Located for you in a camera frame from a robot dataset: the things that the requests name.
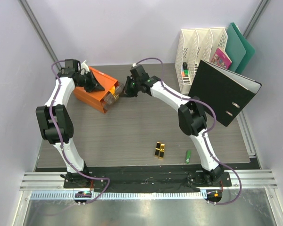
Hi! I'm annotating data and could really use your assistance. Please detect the orange drawer organizer box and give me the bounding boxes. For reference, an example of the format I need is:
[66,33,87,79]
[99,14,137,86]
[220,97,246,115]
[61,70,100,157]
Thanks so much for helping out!
[73,66,121,114]

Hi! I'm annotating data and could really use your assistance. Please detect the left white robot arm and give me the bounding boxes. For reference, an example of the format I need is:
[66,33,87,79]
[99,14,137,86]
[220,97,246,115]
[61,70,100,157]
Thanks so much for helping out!
[36,69,99,188]

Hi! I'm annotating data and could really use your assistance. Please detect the black lever arch binder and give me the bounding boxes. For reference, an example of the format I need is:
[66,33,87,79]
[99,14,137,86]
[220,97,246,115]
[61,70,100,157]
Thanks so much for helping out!
[188,60,262,127]

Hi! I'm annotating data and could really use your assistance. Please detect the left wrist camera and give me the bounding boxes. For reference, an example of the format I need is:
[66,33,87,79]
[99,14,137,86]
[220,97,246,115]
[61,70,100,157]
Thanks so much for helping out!
[64,59,81,72]

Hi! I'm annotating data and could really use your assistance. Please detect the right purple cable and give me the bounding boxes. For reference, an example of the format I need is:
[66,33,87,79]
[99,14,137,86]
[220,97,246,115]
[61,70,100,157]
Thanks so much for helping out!
[134,57,242,205]

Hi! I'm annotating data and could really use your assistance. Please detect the green folder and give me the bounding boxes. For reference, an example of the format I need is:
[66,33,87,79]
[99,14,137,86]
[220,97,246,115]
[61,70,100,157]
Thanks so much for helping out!
[225,23,246,73]
[232,23,255,74]

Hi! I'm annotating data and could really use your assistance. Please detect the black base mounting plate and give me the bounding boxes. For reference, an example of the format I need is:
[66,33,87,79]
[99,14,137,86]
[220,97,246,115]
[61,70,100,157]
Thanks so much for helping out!
[61,165,232,193]

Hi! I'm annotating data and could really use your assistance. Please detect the pink booklet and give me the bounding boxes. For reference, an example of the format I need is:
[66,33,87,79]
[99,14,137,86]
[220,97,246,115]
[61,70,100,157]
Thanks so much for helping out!
[210,48,232,69]

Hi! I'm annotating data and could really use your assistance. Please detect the purple cable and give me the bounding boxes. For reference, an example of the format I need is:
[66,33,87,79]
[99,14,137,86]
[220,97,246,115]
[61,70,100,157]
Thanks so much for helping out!
[49,59,110,205]
[134,57,242,205]

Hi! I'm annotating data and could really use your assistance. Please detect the green folder back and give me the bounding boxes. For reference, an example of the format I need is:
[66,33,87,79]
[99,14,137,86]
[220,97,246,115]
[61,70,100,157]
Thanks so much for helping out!
[232,23,255,74]

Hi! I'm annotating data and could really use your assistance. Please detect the clear acrylic drawer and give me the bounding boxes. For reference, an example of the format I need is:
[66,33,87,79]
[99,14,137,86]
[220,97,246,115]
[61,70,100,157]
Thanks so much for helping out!
[103,83,124,110]

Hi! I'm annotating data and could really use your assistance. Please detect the green lipstick box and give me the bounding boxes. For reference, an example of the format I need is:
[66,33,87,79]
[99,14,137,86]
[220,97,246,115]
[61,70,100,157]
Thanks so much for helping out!
[185,150,191,164]

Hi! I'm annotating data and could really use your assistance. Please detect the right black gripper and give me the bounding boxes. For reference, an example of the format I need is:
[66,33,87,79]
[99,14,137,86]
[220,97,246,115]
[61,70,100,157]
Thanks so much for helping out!
[119,77,140,98]

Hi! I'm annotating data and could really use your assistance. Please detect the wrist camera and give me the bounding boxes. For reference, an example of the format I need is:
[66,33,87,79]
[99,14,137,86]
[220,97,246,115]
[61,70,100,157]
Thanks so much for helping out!
[130,65,149,81]
[64,59,81,72]

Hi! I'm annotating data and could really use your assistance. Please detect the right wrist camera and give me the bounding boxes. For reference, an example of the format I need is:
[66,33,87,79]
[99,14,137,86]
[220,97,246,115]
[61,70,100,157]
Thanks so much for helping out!
[130,65,149,81]

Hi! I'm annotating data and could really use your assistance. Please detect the white mesh file rack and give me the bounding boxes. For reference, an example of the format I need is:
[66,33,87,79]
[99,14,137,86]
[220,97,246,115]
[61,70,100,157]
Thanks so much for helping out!
[175,27,228,95]

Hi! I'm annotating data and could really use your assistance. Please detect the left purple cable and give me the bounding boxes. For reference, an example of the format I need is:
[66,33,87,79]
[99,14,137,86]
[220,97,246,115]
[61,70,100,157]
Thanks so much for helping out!
[49,59,110,205]

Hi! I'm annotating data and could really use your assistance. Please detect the white slotted cable duct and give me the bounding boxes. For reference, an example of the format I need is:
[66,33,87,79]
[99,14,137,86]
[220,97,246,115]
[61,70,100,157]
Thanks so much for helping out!
[30,190,207,201]

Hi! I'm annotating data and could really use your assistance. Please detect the green folder front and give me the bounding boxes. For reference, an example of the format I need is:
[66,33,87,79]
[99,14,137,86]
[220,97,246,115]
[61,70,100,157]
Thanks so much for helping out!
[225,23,246,73]

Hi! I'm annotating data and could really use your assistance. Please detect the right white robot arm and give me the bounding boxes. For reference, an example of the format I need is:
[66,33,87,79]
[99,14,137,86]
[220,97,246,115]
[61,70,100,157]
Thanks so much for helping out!
[122,76,224,186]

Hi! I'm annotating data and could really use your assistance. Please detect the green orange highlighter markers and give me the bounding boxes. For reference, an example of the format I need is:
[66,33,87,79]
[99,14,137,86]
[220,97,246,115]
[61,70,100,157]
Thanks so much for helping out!
[181,62,189,78]

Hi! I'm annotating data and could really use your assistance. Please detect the orange white tube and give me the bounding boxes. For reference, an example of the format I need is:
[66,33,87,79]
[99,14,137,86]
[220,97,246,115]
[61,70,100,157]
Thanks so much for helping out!
[109,86,116,95]

